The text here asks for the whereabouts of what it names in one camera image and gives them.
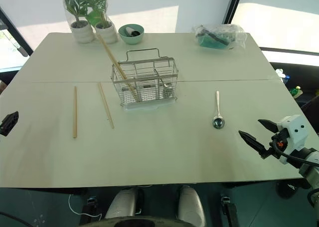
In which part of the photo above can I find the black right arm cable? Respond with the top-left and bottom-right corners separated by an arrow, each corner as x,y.
273,140 -> 319,168

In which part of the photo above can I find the black window frame post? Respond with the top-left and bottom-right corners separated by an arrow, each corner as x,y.
222,0 -> 244,25
0,6 -> 34,57

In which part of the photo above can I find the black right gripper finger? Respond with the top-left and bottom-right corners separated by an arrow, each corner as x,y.
257,119 -> 280,134
238,130 -> 270,159

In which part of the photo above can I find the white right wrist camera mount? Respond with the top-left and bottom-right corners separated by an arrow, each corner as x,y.
276,114 -> 310,165

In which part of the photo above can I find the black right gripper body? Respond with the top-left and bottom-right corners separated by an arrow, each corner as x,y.
268,129 -> 290,158

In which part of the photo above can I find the white floor cable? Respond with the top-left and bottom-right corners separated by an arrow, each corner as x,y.
68,193 -> 103,219

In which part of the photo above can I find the green bowl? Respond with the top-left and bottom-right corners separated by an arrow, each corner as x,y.
118,23 -> 145,45

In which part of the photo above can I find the black table foot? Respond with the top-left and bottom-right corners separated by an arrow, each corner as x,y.
79,196 -> 98,226
220,195 -> 238,227

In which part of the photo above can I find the black floor cable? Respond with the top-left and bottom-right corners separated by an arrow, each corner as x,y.
0,211 -> 33,227

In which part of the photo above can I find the metal spoon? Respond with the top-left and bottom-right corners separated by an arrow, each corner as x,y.
159,77 -> 174,94
212,91 -> 226,130

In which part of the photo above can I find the wire cutlery basket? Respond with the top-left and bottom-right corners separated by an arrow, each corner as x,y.
109,48 -> 180,108

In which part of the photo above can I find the silver left robot leg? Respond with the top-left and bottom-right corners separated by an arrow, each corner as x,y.
104,187 -> 141,220

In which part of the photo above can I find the clear plastic bag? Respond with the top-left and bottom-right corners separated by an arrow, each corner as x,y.
191,23 -> 248,51

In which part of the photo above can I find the plant in white pot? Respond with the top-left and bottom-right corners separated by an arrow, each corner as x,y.
86,0 -> 119,45
59,0 -> 97,44

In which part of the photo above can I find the dark rounded robot torso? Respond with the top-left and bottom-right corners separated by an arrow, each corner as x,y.
82,216 -> 190,227

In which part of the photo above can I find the green yellow toy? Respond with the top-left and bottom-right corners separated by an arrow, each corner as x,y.
290,86 -> 304,99

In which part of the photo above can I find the black and white cylinder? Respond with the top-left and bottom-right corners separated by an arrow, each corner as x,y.
125,26 -> 141,37

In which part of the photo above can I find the silver right robot leg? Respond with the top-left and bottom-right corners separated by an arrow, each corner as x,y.
176,185 -> 206,227

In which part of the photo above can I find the wooden chopstick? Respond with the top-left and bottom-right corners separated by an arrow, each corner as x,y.
72,86 -> 78,139
97,33 -> 141,102
95,33 -> 138,102
97,82 -> 115,130

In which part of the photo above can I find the white drip tray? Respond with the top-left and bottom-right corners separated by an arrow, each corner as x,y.
121,98 -> 178,113

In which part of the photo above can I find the clear plastic plant sleeve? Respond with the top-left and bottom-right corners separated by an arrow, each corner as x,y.
59,0 -> 111,32

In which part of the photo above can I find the silver robot leg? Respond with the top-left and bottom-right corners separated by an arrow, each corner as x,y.
104,187 -> 141,220
176,185 -> 206,227

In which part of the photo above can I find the white plastic bottle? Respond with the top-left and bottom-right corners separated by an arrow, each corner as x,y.
275,68 -> 291,84

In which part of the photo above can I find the green sponge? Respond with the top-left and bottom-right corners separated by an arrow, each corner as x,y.
196,33 -> 233,49

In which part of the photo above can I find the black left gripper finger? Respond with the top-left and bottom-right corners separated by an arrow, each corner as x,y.
0,111 -> 19,137

